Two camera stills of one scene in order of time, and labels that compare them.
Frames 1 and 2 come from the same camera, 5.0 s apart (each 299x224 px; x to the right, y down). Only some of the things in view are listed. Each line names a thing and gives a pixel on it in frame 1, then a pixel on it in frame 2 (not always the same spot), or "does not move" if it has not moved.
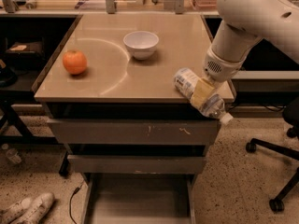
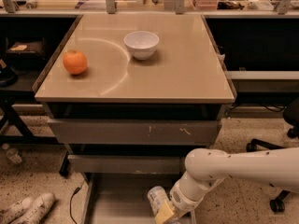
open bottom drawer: [134, 198] does not move
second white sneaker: [10, 214] does not move
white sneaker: [40, 204] does not move
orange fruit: [75, 62] does not move
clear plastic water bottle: [184, 79] -> [157, 195]
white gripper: [219, 68] -> [181, 199]
